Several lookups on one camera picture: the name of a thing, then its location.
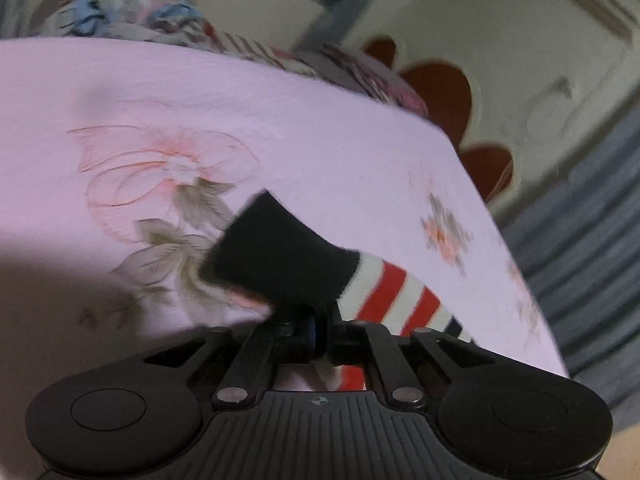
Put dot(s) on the pink floral bed sheet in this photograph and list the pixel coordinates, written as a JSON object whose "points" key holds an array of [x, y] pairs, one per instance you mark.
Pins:
{"points": [[320, 150]]}

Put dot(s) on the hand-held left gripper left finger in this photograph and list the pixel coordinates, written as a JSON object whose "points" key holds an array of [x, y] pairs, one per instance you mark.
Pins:
{"points": [[303, 339]]}

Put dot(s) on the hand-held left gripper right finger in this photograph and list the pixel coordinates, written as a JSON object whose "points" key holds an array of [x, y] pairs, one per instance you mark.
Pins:
{"points": [[323, 340]]}

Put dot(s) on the grey curtain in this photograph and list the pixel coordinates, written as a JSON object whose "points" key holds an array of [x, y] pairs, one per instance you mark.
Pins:
{"points": [[575, 240]]}

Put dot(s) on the red white black striped sock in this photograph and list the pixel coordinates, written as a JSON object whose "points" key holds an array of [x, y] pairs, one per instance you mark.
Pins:
{"points": [[280, 260]]}

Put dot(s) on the floral printed cloth pile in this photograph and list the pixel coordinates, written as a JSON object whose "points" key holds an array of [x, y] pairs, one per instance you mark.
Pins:
{"points": [[125, 5]]}

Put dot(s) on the brown striped cloth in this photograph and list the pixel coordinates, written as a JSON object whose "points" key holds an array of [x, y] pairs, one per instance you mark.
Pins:
{"points": [[255, 50]]}

